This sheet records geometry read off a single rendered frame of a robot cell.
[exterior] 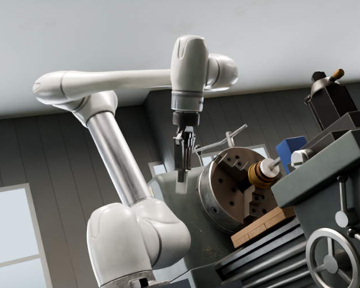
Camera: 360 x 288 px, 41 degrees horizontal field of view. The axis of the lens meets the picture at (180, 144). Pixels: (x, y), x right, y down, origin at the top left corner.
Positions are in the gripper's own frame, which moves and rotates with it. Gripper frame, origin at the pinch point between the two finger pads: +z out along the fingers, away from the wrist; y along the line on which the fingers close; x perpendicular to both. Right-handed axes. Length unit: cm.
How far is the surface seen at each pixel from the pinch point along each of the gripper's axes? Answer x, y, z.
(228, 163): -4.0, 38.0, -0.7
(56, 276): 187, 220, 149
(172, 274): 14, 36, 44
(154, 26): 126, 264, -74
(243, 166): -9.5, 39.2, 0.1
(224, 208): -5.7, 31.4, 14.4
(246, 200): -11.8, 37.1, 11.9
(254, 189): -14.6, 35.0, 6.9
